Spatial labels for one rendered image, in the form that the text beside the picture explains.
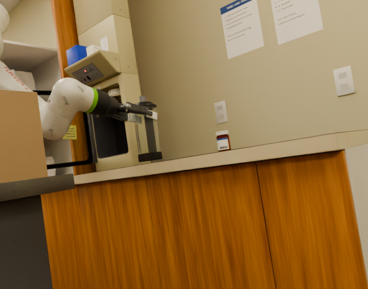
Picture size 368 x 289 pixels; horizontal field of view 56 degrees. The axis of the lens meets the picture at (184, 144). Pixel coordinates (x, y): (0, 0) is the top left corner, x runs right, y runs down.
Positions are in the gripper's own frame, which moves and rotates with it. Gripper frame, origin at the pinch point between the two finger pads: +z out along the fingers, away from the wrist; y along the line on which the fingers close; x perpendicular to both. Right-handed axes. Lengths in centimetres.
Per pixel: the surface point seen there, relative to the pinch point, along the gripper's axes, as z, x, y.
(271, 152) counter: -12, 25, -62
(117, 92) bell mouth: 11.7, -23.6, 34.5
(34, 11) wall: 26, -141, 178
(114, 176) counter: -11.3, 25.5, 3.0
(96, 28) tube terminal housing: 0, -57, 40
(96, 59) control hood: -4.3, -34.6, 31.4
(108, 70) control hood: 1.8, -30.8, 29.7
